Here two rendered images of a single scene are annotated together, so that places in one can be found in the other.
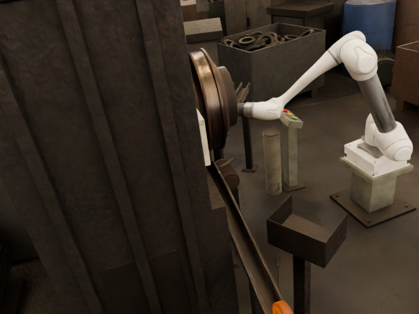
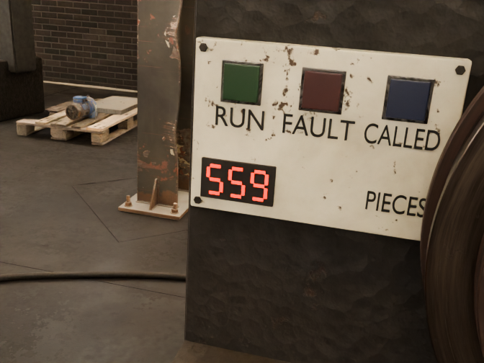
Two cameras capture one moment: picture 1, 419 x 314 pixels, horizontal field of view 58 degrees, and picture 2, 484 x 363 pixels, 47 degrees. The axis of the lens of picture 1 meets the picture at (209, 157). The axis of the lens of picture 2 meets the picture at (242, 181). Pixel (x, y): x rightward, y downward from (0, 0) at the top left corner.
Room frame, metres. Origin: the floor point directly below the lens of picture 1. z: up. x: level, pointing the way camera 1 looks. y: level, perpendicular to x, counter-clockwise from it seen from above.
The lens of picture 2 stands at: (1.43, -0.49, 1.28)
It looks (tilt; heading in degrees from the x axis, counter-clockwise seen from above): 19 degrees down; 114
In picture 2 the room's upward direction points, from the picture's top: 4 degrees clockwise
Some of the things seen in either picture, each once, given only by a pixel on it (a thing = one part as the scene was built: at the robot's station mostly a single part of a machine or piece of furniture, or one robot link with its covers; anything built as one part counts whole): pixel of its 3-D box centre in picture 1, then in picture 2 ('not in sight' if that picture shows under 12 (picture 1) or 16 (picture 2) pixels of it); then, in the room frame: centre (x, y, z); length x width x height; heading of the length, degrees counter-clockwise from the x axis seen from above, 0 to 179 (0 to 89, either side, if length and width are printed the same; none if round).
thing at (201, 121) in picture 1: (196, 128); (317, 139); (1.28, 0.03, 1.15); 0.26 x 0.02 x 0.18; 11
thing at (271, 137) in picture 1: (272, 162); not in sight; (2.36, -0.46, 0.26); 0.12 x 0.12 x 0.52
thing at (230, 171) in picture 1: (228, 200); not in sight; (1.98, -0.08, 0.27); 0.22 x 0.13 x 0.53; 11
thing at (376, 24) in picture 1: (366, 37); not in sight; (4.68, -2.17, 0.45); 0.59 x 0.59 x 0.89
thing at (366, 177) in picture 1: (375, 164); not in sight; (2.06, -1.09, 0.33); 0.32 x 0.32 x 0.04; 16
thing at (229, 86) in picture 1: (224, 96); not in sight; (1.65, -0.11, 1.11); 0.28 x 0.06 x 0.28; 11
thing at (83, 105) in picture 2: not in sight; (87, 106); (-1.78, 3.32, 0.25); 0.40 x 0.24 x 0.22; 101
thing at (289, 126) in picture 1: (290, 150); not in sight; (2.43, -0.61, 0.31); 0.24 x 0.16 x 0.62; 11
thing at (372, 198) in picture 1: (372, 185); not in sight; (2.06, -1.09, 0.16); 0.40 x 0.40 x 0.31; 16
